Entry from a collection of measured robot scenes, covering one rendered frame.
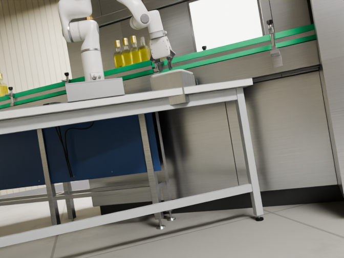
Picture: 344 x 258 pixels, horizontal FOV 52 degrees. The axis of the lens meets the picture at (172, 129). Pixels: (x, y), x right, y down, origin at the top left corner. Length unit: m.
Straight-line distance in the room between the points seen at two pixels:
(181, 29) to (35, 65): 2.80
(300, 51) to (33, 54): 3.55
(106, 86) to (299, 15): 1.17
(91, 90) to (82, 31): 0.30
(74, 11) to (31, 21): 3.12
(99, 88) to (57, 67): 3.08
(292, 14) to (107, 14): 1.20
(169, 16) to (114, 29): 0.41
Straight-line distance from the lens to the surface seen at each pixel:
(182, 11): 2.33
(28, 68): 4.78
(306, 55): 1.97
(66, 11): 1.83
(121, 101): 1.70
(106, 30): 2.57
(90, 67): 1.78
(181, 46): 2.28
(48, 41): 4.84
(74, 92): 1.69
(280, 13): 2.23
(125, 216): 1.77
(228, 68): 2.00
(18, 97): 2.60
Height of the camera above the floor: 0.54
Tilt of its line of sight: level
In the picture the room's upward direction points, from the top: 9 degrees counter-clockwise
